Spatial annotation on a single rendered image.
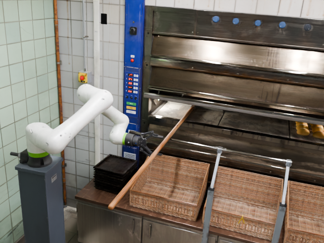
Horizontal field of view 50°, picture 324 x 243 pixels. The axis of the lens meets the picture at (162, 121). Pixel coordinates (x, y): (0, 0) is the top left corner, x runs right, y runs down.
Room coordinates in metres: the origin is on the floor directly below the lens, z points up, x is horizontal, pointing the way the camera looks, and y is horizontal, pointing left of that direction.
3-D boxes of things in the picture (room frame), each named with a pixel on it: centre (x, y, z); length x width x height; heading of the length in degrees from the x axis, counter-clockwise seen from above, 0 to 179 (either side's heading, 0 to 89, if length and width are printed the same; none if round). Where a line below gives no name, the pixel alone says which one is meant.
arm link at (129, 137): (2.29, 0.22, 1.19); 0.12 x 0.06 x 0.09; 163
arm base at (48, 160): (1.87, 0.78, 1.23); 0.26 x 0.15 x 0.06; 77
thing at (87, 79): (2.98, 0.71, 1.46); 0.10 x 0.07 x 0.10; 73
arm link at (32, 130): (1.85, 0.72, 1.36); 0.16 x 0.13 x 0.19; 52
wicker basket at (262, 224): (2.32, -0.68, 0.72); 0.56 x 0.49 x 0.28; 73
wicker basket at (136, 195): (2.49, -0.11, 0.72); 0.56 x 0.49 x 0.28; 74
